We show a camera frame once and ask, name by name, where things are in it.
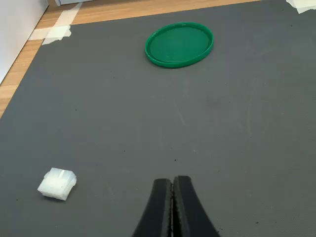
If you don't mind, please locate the dark grey mat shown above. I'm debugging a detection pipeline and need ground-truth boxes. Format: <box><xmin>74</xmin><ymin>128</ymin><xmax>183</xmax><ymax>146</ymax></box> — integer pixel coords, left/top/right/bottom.
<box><xmin>0</xmin><ymin>0</ymin><xmax>316</xmax><ymax>237</ymax></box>

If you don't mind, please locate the round green lid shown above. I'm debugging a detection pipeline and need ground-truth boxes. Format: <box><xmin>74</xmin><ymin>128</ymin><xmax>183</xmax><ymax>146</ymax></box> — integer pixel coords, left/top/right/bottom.
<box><xmin>144</xmin><ymin>22</ymin><xmax>215</xmax><ymax>69</ymax></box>

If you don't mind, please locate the white partition panel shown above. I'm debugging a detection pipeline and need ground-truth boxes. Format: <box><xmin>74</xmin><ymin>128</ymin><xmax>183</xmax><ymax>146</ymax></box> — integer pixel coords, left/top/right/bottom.
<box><xmin>0</xmin><ymin>0</ymin><xmax>49</xmax><ymax>85</ymax></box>

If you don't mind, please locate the white tape corner piece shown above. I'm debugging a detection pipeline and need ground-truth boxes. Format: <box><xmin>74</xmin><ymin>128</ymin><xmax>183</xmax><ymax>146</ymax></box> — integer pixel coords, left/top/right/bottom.
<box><xmin>285</xmin><ymin>0</ymin><xmax>316</xmax><ymax>15</ymax></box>
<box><xmin>29</xmin><ymin>24</ymin><xmax>73</xmax><ymax>46</ymax></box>

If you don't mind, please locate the small white plastic terminal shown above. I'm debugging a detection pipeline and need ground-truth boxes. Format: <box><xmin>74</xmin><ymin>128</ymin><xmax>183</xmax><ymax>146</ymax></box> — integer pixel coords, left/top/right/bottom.
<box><xmin>37</xmin><ymin>167</ymin><xmax>78</xmax><ymax>202</ymax></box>

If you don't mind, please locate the white tape strip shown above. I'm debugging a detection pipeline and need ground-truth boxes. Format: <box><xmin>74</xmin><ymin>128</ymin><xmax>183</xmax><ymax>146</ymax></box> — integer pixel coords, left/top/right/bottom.
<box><xmin>52</xmin><ymin>2</ymin><xmax>83</xmax><ymax>28</ymax></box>

